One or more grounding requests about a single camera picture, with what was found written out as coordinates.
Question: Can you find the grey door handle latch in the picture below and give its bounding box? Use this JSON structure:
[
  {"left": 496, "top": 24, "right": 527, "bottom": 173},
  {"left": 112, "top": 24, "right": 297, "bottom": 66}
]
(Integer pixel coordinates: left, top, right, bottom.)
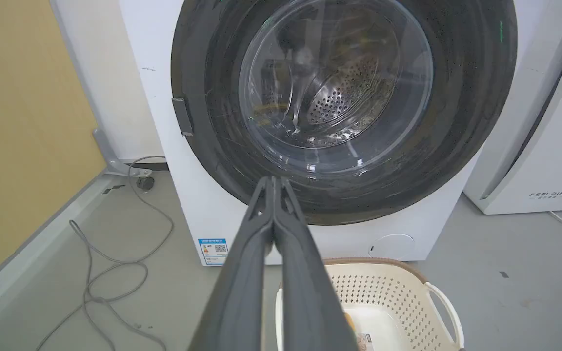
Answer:
[{"left": 172, "top": 97, "right": 194, "bottom": 137}]

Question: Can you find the small item in basket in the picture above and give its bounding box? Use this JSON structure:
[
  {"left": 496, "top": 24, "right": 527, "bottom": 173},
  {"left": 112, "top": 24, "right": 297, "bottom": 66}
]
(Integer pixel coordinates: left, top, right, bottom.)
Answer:
[{"left": 343, "top": 312, "right": 374, "bottom": 351}]

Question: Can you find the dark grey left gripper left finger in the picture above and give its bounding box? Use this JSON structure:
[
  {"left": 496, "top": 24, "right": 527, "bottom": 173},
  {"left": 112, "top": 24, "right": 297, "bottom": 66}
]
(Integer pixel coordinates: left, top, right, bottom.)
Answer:
[{"left": 188, "top": 176, "right": 275, "bottom": 351}]

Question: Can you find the white partition panel with caster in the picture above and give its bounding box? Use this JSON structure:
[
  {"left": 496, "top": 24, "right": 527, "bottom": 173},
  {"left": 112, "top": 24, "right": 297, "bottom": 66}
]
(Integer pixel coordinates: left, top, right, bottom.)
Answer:
[{"left": 49, "top": 0, "right": 168, "bottom": 191}]

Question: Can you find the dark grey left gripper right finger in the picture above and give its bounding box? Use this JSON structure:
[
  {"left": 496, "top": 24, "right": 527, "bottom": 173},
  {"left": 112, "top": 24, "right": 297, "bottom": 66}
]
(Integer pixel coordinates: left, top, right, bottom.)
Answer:
[{"left": 272, "top": 176, "right": 359, "bottom": 351}]

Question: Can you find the blue energy label sticker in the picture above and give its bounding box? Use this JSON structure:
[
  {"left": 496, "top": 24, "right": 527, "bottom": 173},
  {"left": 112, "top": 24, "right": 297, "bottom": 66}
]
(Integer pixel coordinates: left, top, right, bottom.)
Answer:
[{"left": 198, "top": 238, "right": 228, "bottom": 266}]

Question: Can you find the white front-load washing machine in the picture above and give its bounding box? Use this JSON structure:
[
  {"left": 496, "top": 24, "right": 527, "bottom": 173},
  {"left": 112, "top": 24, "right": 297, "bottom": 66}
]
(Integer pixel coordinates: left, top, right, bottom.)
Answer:
[{"left": 119, "top": 0, "right": 562, "bottom": 267}]

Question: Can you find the cream perforated laundry basket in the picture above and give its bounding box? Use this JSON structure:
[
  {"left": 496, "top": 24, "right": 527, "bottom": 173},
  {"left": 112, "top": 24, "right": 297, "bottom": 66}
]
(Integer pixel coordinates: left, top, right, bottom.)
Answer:
[{"left": 275, "top": 258, "right": 465, "bottom": 351}]

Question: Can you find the grey power cable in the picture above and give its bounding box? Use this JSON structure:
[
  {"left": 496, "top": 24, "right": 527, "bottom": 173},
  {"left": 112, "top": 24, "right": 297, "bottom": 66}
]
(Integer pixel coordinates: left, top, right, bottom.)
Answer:
[{"left": 36, "top": 156, "right": 174, "bottom": 351}]

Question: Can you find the white Feelbird appliance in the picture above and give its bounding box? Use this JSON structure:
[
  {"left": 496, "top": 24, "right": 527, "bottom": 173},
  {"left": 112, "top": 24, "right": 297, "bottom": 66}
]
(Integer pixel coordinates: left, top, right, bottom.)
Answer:
[{"left": 463, "top": 0, "right": 562, "bottom": 215}]

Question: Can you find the round black washing machine door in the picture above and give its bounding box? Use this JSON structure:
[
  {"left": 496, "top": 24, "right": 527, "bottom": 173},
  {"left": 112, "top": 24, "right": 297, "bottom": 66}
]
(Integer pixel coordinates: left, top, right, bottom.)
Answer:
[{"left": 170, "top": 0, "right": 518, "bottom": 226}]

